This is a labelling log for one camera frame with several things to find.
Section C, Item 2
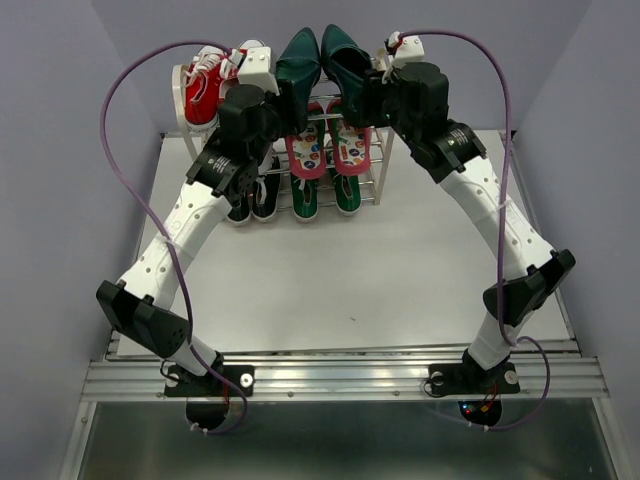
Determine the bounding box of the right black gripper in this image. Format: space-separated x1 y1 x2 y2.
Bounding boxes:
354 67 420 146

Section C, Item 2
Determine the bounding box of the green metallic loafer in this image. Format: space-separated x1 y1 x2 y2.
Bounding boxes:
321 24 373 127
274 26 322 136

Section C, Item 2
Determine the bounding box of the pink kids sandal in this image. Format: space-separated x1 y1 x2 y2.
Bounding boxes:
285 102 327 183
326 99 372 176

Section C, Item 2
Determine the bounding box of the green canvas sneaker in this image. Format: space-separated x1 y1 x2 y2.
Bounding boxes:
329 169 361 216
290 173 319 223

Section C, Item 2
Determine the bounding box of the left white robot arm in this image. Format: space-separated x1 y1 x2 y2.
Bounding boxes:
96 80 302 394

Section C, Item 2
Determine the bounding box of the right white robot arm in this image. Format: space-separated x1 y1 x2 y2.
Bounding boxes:
358 62 576 395

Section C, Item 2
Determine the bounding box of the cream shoe shelf with rods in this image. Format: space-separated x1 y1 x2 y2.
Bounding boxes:
167 48 395 205

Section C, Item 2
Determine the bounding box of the right red canvas sneaker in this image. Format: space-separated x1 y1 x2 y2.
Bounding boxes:
218 39 264 102

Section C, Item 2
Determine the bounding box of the red canvas sneaker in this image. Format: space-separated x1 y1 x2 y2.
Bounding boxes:
185 46 225 129
218 39 264 102

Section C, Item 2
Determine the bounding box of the right black sneaker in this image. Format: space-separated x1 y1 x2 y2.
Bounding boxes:
252 156 281 223

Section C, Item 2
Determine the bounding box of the black sneaker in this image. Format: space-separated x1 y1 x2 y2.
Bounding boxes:
227 196 251 227
252 156 281 223

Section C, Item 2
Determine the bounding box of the left red canvas sneaker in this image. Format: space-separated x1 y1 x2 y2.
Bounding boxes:
185 46 225 129

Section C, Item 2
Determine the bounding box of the left black sneaker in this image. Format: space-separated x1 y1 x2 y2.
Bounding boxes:
227 196 251 227

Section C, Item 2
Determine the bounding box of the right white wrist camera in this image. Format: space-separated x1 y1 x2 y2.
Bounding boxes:
383 32 424 82

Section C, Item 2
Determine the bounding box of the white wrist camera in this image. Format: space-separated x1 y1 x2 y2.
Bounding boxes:
383 32 424 82
237 46 279 96

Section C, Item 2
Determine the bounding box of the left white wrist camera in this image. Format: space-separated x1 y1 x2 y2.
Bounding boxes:
237 46 279 96

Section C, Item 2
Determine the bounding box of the aluminium mounting rail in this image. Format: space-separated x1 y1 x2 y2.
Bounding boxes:
81 341 610 403

